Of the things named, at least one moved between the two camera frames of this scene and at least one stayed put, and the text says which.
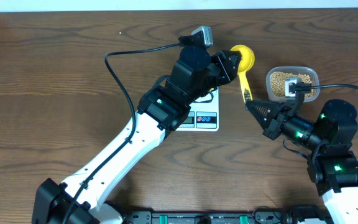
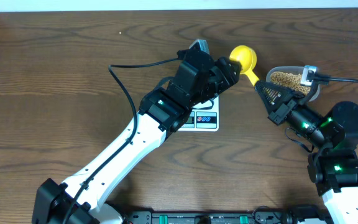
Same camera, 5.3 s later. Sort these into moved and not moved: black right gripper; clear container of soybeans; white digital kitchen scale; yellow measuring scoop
Moved: yellow measuring scoop; black right gripper
Not moved: clear container of soybeans; white digital kitchen scale
